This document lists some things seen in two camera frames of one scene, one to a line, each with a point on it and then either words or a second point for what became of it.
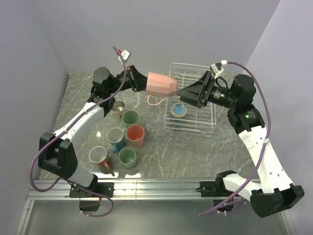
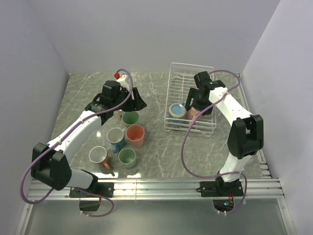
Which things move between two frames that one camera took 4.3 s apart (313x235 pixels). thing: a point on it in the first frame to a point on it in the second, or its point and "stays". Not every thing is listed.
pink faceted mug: (160, 85) to (191, 113)
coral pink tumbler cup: (135, 133) stays
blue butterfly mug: (178, 111) stays
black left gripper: (140, 82) to (137, 104)
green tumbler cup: (130, 117) stays
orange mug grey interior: (98, 155) stays
